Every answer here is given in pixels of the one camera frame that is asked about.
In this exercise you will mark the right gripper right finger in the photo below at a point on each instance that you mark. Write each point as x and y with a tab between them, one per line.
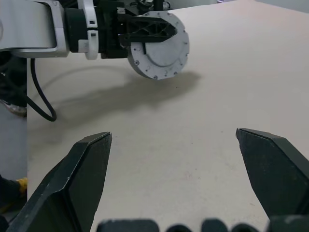
277	174

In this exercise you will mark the grey speckled floor object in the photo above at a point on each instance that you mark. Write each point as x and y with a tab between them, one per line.
14	108

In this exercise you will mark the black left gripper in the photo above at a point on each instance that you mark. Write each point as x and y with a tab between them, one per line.
108	29

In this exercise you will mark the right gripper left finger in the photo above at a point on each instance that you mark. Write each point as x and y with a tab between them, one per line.
72	181

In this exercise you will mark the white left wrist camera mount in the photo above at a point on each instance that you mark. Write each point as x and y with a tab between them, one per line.
90	50

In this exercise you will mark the black yellow floor object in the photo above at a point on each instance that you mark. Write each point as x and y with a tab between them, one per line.
12	191

